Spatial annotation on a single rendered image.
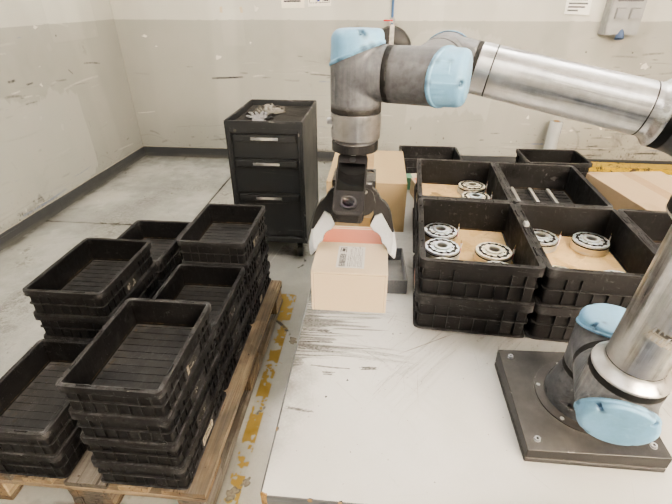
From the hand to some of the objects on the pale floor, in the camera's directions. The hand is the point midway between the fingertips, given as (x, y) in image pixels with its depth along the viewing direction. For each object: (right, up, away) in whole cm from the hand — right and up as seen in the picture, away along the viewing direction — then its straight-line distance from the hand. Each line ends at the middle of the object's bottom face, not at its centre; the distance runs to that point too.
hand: (351, 258), depth 75 cm
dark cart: (-41, +12, +236) cm, 240 cm away
